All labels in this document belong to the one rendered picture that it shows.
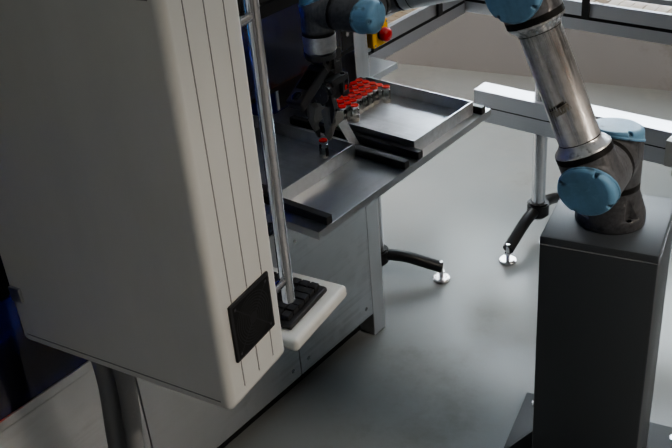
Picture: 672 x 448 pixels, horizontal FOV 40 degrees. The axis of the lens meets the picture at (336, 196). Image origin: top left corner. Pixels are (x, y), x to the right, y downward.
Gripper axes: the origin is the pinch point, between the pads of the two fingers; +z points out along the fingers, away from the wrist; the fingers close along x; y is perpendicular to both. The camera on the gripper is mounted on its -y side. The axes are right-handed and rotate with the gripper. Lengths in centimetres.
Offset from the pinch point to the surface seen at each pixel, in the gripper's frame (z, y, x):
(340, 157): 3.9, -1.1, -6.1
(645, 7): 1, 119, -29
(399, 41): 7, 75, 31
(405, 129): 6.1, 22.2, -8.2
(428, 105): 6.1, 37.0, -5.2
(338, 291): 13.9, -32.6, -29.6
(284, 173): 6.1, -10.9, 3.0
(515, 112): 45, 117, 13
